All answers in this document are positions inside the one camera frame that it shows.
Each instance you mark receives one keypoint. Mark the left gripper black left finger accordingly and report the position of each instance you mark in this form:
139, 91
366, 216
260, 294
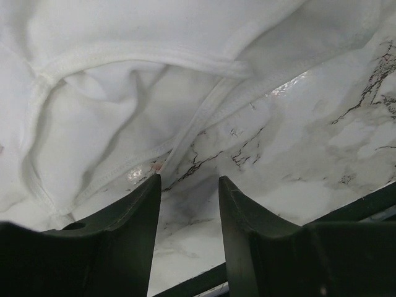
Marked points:
106, 254

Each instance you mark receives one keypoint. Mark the white cloth garment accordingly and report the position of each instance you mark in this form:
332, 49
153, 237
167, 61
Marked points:
90, 89

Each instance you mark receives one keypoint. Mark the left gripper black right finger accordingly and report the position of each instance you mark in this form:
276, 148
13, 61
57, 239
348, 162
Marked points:
348, 252

